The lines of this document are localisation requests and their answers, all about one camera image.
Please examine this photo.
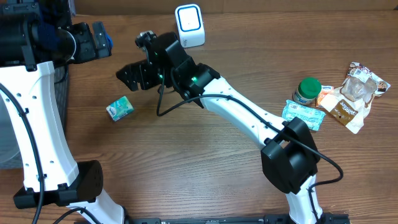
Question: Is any teal snack packet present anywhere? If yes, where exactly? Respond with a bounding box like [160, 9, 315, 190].
[282, 100, 326, 131]

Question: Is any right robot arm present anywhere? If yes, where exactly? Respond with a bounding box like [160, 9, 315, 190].
[116, 31, 323, 223]

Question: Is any beige plastic pouch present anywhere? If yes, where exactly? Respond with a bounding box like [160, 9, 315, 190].
[319, 62, 391, 134]

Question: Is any teal white small box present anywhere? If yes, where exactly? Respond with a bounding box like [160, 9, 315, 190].
[106, 96, 134, 121]

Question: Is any green lid jar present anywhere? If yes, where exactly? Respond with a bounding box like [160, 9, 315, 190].
[292, 77, 322, 105]

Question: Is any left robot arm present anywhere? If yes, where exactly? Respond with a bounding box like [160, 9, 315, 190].
[1, 1, 129, 223]

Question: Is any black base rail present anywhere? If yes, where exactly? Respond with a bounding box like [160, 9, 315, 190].
[127, 213, 351, 224]

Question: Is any orange small box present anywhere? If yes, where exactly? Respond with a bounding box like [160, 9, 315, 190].
[315, 85, 334, 108]

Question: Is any white barcode scanner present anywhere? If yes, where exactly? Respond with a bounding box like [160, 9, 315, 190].
[175, 4, 205, 48]

